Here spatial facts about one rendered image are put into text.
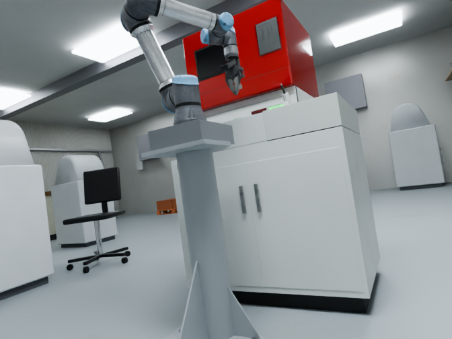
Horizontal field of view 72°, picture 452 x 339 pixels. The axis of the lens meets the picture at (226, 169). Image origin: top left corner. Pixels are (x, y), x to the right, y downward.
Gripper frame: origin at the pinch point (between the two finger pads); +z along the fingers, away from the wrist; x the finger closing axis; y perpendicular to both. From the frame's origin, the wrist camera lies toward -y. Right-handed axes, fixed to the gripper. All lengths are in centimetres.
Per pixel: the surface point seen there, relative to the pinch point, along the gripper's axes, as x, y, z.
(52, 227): 558, 221, 83
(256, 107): 14, 59, -4
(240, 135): -1.3, -3.9, 23.4
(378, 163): -16, 643, 52
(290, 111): -28.5, -4.0, 17.8
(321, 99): -43.1, -4.0, 15.9
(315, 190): -34, -4, 55
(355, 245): -48, -4, 80
